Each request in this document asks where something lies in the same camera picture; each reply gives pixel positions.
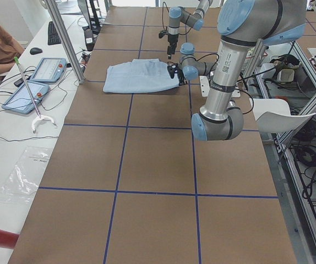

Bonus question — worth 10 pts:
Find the black keyboard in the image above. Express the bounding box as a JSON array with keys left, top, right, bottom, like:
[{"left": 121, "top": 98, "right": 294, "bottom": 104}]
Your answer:
[{"left": 47, "top": 21, "right": 61, "bottom": 46}]

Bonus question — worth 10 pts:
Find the aluminium frame post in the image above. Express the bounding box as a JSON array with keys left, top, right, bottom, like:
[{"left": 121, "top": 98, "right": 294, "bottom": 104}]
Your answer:
[{"left": 45, "top": 0, "right": 85, "bottom": 84}]

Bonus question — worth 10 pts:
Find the lower blue teach pendant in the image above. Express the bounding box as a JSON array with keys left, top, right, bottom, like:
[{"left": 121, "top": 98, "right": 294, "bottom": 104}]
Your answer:
[{"left": 2, "top": 81, "right": 50, "bottom": 114}]

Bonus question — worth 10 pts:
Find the reacher grabber stick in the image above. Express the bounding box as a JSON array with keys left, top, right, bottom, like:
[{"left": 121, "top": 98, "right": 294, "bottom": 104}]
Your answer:
[{"left": 13, "top": 56, "right": 57, "bottom": 134}]

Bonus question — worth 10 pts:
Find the upper blue teach pendant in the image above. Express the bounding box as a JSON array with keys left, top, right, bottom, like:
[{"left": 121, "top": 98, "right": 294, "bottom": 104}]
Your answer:
[{"left": 30, "top": 57, "right": 67, "bottom": 84}]

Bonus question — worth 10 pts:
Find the blue teach pendant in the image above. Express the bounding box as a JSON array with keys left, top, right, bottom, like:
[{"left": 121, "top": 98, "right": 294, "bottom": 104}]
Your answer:
[
  {"left": 30, "top": 57, "right": 67, "bottom": 84},
  {"left": 2, "top": 81, "right": 50, "bottom": 114}
]

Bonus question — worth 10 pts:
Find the black power adapter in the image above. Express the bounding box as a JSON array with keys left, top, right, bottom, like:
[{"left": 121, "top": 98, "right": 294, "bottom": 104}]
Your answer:
[{"left": 84, "top": 29, "right": 95, "bottom": 51}]

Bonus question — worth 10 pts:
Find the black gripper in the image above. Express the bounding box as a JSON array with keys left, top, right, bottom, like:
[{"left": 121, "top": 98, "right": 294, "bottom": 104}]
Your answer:
[
  {"left": 167, "top": 34, "right": 178, "bottom": 60},
  {"left": 176, "top": 68, "right": 187, "bottom": 85}
]

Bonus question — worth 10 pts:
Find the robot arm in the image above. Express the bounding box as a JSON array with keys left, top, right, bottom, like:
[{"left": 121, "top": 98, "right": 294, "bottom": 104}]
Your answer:
[
  {"left": 159, "top": 0, "right": 213, "bottom": 59},
  {"left": 191, "top": 1, "right": 307, "bottom": 141}
]

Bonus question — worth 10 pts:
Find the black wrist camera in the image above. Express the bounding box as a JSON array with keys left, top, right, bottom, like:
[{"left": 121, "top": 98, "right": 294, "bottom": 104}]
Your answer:
[
  {"left": 167, "top": 63, "right": 178, "bottom": 79},
  {"left": 159, "top": 30, "right": 168, "bottom": 38}
]

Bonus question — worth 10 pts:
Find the white bucket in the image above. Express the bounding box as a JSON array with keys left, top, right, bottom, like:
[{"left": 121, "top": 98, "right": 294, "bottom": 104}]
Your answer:
[{"left": 276, "top": 69, "right": 295, "bottom": 83}]

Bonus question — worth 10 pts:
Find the clear plastic bag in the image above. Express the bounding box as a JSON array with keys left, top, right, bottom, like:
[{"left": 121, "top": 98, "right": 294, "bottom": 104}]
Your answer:
[{"left": 0, "top": 146, "right": 53, "bottom": 205}]

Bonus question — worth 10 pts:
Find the white chair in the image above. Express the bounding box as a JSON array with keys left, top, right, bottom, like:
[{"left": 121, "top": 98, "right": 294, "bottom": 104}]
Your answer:
[{"left": 250, "top": 98, "right": 316, "bottom": 133}]

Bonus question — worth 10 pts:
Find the black computer mouse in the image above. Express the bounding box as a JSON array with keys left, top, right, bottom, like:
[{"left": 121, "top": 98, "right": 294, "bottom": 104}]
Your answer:
[{"left": 30, "top": 47, "right": 43, "bottom": 55}]

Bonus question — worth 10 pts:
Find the light blue button shirt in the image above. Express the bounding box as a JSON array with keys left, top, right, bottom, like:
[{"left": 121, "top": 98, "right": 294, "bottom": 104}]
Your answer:
[{"left": 103, "top": 58, "right": 179, "bottom": 94}]

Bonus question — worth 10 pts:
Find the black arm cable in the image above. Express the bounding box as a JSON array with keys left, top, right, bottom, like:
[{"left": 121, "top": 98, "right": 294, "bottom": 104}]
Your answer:
[
  {"left": 195, "top": 52, "right": 258, "bottom": 115},
  {"left": 161, "top": 1, "right": 192, "bottom": 36}
]

